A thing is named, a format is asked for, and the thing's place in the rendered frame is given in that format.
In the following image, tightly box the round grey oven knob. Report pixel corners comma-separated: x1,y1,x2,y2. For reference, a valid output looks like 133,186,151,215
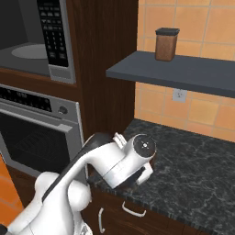
58,105,69,116

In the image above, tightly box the silver microwave oven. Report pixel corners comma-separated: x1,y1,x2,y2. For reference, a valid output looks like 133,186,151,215
0,0,77,85

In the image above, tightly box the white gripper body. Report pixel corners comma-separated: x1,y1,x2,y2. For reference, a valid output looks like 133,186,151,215
135,162,153,186

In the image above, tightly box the black glass oven door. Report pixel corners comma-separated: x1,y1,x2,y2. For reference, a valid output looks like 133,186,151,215
0,101,83,179

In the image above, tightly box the dark grey wall shelf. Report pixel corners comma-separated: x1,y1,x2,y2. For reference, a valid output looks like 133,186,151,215
106,50,235,99

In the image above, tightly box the silver built-in oven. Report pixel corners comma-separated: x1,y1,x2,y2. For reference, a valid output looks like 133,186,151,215
0,84,85,185

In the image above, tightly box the dark wood cupboard door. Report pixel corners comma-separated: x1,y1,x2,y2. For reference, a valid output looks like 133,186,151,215
81,196,173,235

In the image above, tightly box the silver oven door handle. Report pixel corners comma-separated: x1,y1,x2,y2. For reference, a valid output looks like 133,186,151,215
0,105,73,133

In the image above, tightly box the white microwave turntable plate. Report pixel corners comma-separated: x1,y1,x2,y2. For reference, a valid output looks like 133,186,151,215
11,43,49,61

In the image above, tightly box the white wall socket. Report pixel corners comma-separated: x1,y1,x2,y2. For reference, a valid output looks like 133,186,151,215
172,88,188,104

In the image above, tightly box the white cupboard door handle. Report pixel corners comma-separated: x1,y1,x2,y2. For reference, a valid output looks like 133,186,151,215
97,207,106,234

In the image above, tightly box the glass microwave door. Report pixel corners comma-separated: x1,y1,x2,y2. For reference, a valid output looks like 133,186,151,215
0,0,50,77

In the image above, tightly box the white drawer handle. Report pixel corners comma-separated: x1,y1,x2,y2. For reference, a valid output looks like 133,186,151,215
121,200,148,218

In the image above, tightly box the dark wood tall cabinet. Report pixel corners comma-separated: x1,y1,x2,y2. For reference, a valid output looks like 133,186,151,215
0,0,140,209

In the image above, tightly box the brown jar with black lid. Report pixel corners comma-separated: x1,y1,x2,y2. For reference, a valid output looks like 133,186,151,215
154,27,181,62

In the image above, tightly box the dark wood drawer front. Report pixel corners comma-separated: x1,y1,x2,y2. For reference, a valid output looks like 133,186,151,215
91,183,215,235

